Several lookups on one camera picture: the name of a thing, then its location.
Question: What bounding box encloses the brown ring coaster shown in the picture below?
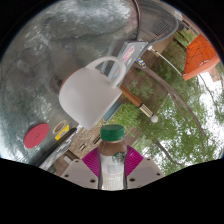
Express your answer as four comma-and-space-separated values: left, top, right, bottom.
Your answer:
52, 119, 69, 136

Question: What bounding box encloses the globe-topped wooden lamp post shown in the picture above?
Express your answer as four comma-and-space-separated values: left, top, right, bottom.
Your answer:
118, 84, 160, 124

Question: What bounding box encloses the flat round red coaster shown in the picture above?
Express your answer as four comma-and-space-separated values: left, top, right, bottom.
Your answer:
22, 122, 51, 150

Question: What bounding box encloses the black laptop with stickers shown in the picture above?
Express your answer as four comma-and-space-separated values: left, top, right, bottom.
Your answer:
34, 126, 80, 168

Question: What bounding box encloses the orange patio umbrella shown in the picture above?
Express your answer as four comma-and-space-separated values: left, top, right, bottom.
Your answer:
147, 33, 222, 82

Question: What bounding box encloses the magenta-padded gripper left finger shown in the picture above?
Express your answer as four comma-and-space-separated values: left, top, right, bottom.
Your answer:
60, 147, 102, 190

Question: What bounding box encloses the white ceramic mug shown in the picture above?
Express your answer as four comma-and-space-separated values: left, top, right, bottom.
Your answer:
58, 55, 128, 131

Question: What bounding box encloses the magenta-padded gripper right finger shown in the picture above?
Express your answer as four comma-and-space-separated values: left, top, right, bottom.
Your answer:
124, 145, 166, 190

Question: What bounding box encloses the green-capped coffee drink bottle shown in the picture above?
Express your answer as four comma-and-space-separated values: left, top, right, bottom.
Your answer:
98, 124, 129, 191

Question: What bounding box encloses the blue and yellow striped post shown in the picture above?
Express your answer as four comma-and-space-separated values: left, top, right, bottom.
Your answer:
136, 58, 147, 69

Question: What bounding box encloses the leaning grey-trunked tree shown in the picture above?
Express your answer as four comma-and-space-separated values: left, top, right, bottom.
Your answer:
133, 62, 209, 158

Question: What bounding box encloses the grey mesh patio chair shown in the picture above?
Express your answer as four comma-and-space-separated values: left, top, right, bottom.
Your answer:
131, 0, 181, 52

